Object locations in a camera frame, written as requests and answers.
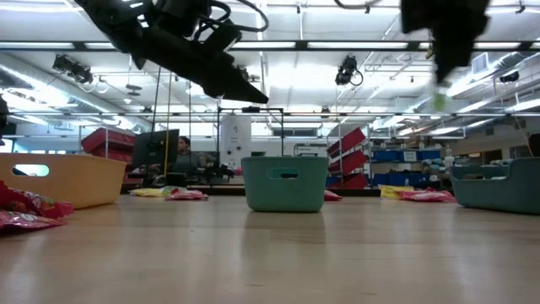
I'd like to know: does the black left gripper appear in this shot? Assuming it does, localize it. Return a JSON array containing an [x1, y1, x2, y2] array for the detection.
[[138, 0, 269, 104]]

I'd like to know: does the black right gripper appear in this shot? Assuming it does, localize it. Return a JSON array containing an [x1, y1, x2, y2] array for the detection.
[[399, 0, 493, 84]]

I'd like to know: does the green candy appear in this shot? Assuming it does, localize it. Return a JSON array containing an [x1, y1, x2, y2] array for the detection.
[[430, 83, 451, 113]]

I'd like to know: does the teal plastic bin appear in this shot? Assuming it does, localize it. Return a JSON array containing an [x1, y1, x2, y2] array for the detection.
[[240, 156, 330, 214]]

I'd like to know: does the yellow purple candy pack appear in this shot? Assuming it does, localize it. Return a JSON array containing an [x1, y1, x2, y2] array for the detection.
[[379, 184, 417, 201], [128, 187, 170, 198]]

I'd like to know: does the blue plastic bin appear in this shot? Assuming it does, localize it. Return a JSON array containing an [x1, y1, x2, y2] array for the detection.
[[450, 157, 540, 215]]

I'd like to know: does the yellow plastic bin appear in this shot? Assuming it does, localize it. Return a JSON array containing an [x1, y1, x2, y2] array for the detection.
[[0, 152, 127, 210]]

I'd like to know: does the white ceiling air vent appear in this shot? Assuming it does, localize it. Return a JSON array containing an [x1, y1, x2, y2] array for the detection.
[[471, 52, 491, 75]]

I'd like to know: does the white cylindrical tank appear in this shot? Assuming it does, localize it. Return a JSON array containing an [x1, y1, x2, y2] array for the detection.
[[219, 115, 253, 169]]

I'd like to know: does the person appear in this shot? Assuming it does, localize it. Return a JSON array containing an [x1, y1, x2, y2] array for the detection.
[[174, 135, 203, 173]]

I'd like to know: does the black computer monitor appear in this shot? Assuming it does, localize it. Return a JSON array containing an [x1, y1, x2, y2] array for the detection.
[[132, 128, 181, 169]]

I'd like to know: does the blue storage bin shelf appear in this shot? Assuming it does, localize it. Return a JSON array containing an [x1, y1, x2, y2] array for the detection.
[[370, 147, 444, 189]]

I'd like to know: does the red tilted bin rack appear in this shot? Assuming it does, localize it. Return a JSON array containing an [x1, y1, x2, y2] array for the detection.
[[326, 126, 370, 191]]

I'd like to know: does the red storage bin rack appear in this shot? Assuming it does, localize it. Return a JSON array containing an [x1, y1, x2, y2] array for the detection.
[[81, 127, 137, 166]]

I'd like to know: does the black ceiling spotlight bar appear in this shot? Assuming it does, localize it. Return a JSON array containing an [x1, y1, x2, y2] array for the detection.
[[51, 53, 95, 86]]

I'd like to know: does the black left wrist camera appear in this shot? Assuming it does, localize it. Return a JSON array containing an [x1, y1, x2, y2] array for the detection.
[[202, 19, 245, 55]]

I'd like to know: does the black ceiling camera with cable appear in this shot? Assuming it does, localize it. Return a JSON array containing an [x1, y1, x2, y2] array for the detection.
[[335, 54, 365, 88]]

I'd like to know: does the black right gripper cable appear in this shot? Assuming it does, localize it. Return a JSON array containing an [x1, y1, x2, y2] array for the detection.
[[332, 0, 383, 10]]

